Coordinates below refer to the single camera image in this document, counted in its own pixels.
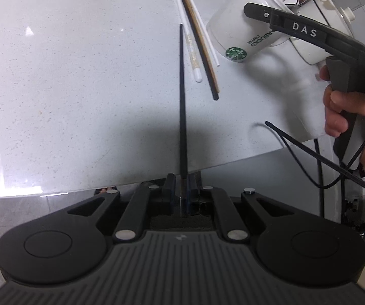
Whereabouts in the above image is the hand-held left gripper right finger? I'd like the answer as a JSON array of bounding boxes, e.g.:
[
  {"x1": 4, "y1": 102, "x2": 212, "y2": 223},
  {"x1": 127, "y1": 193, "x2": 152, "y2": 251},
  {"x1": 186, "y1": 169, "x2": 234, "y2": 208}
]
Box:
[{"x1": 184, "y1": 172, "x2": 297, "y2": 242}]

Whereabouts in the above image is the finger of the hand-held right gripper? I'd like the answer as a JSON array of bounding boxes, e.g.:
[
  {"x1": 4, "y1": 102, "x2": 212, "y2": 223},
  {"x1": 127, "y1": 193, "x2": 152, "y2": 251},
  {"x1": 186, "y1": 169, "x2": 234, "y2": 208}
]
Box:
[{"x1": 244, "y1": 2, "x2": 273, "y2": 23}]

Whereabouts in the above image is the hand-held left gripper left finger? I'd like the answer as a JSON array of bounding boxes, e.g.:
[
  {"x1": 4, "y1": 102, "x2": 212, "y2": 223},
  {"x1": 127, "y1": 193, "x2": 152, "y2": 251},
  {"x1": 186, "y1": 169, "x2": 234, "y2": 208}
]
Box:
[{"x1": 65, "y1": 174, "x2": 182, "y2": 242}]

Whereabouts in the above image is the white mug green logo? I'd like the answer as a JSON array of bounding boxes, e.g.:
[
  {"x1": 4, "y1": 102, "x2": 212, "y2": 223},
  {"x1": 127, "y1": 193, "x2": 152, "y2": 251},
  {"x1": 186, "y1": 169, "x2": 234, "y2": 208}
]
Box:
[{"x1": 206, "y1": 0, "x2": 300, "y2": 64}]

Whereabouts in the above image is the plain white chopstick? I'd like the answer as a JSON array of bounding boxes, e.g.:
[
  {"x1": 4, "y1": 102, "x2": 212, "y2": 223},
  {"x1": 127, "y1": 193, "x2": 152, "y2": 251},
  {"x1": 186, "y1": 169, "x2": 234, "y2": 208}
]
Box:
[{"x1": 181, "y1": 0, "x2": 221, "y2": 68}]

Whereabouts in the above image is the brown black-ended chopstick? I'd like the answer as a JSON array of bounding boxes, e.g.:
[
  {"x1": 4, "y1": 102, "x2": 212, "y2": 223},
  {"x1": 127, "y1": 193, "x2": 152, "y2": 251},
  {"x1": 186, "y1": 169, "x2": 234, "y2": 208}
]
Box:
[{"x1": 175, "y1": 0, "x2": 220, "y2": 100}]

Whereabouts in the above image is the black chopstick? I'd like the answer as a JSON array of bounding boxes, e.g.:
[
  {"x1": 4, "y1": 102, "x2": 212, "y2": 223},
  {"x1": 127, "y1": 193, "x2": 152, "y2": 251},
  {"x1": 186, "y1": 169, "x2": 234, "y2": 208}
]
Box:
[{"x1": 178, "y1": 24, "x2": 188, "y2": 218}]

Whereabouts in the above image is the white gold-patterned chopstick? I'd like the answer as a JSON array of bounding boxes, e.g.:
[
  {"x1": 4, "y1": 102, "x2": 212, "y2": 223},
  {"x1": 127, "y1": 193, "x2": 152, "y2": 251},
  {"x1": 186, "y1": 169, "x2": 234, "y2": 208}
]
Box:
[{"x1": 172, "y1": 0, "x2": 202, "y2": 84}]

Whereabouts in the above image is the person's right hand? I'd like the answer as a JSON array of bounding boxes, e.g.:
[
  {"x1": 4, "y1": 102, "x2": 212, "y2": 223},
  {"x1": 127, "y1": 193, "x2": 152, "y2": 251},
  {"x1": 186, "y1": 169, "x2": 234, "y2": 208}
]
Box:
[{"x1": 319, "y1": 64, "x2": 365, "y2": 174}]

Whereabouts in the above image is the white electric pot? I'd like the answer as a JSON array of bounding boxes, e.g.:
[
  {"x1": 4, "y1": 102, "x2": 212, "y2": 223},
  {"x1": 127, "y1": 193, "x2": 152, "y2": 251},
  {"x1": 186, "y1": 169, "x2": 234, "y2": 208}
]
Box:
[{"x1": 291, "y1": 0, "x2": 361, "y2": 67}]

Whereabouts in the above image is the speckled pot lid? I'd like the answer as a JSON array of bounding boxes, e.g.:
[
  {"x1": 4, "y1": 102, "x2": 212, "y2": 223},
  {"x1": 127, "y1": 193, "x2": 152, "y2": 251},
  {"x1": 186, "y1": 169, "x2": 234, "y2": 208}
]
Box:
[{"x1": 313, "y1": 0, "x2": 356, "y2": 39}]

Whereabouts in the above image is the thick black cable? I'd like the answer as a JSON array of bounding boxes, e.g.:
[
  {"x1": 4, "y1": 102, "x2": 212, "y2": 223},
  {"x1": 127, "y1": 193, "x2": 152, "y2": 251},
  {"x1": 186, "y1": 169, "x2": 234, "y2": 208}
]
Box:
[{"x1": 265, "y1": 121, "x2": 365, "y2": 201}]

